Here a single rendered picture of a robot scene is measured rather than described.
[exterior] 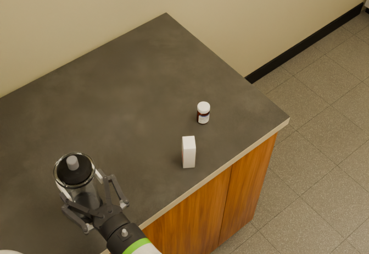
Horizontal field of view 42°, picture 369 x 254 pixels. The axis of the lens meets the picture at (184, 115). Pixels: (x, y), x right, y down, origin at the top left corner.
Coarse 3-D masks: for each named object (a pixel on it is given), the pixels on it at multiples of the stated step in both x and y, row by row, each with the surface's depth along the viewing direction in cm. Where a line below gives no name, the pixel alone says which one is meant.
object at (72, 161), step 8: (64, 160) 128; (72, 160) 124; (80, 160) 128; (88, 160) 129; (64, 168) 126; (72, 168) 125; (80, 168) 126; (88, 168) 127; (64, 176) 125; (72, 176) 125; (80, 176) 125
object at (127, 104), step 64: (128, 64) 182; (192, 64) 183; (0, 128) 163; (64, 128) 164; (128, 128) 164; (192, 128) 165; (256, 128) 165; (0, 192) 148; (128, 192) 149; (192, 192) 153
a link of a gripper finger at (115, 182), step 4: (112, 176) 130; (112, 180) 130; (116, 180) 130; (116, 184) 129; (116, 188) 128; (120, 188) 128; (116, 192) 130; (120, 192) 128; (120, 196) 127; (124, 196) 127; (124, 200) 126
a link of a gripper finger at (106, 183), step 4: (104, 176) 131; (104, 180) 130; (104, 184) 129; (108, 184) 129; (104, 188) 128; (108, 188) 128; (108, 192) 128; (108, 196) 127; (108, 200) 126; (108, 204) 125; (108, 208) 124; (108, 212) 124
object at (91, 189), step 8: (72, 152) 131; (80, 152) 131; (56, 168) 128; (56, 176) 126; (88, 176) 126; (64, 184) 125; (72, 184) 125; (80, 184) 125; (88, 184) 129; (96, 184) 136; (72, 192) 128; (80, 192) 129; (88, 192) 131; (96, 192) 136; (72, 200) 132; (80, 200) 132; (88, 200) 134; (96, 200) 138; (80, 216) 139
